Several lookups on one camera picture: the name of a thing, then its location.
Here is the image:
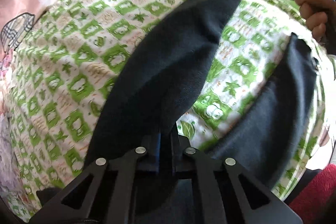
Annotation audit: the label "dark navy pants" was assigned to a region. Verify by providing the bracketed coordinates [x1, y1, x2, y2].
[35, 0, 317, 224]

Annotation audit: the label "person's right hand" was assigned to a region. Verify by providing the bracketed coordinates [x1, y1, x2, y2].
[294, 0, 335, 42]

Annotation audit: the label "red fleece garment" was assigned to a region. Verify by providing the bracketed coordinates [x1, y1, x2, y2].
[285, 164, 336, 224]

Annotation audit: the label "crumpled floral pastel cloth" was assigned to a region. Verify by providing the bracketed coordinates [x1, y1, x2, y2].
[1, 52, 19, 199]

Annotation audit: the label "green white patterned quilt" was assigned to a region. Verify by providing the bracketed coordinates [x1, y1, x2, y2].
[5, 0, 333, 221]

